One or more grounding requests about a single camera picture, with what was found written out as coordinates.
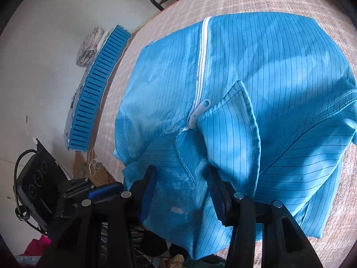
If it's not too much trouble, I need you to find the floral cloth bundle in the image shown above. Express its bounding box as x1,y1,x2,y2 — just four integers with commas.
77,26,112,67

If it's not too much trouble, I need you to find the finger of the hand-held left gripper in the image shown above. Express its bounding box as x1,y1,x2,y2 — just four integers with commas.
64,178,96,200
87,182,124,200

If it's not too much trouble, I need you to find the person's left forearm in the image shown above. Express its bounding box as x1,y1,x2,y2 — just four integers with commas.
24,234,53,257

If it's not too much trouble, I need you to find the blue striped coat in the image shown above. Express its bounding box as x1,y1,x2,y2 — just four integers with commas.
113,12,357,260

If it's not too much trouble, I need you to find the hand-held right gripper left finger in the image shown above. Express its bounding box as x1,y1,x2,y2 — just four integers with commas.
36,165,157,268

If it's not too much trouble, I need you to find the white tangled cable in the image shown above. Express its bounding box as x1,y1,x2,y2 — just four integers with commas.
86,147,104,180

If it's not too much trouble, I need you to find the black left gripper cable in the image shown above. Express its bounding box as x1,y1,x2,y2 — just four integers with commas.
13,149,48,234

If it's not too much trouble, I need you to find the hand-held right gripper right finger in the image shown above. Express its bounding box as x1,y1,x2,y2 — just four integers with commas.
208,167,332,268

